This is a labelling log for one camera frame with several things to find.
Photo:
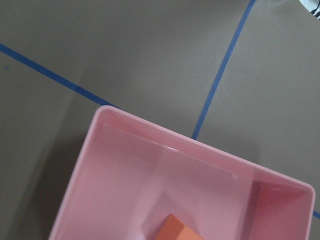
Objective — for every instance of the orange foam block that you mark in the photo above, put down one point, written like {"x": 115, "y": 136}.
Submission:
{"x": 174, "y": 229}

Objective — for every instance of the pink plastic bin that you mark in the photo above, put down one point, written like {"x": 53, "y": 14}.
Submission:
{"x": 131, "y": 174}

